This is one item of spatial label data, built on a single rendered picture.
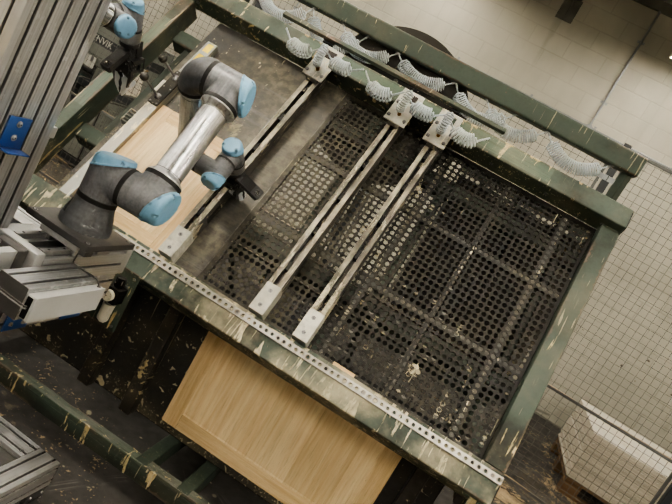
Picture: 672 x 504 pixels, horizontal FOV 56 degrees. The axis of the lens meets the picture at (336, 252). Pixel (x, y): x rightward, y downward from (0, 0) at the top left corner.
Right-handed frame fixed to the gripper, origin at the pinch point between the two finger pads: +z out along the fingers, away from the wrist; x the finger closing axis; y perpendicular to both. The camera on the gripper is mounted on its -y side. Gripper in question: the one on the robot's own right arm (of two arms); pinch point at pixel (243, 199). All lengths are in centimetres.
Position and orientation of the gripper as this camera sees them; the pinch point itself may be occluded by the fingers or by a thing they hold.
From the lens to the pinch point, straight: 258.3
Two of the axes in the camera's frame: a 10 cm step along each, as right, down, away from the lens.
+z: -0.7, 4.4, 8.9
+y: -8.4, -5.0, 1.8
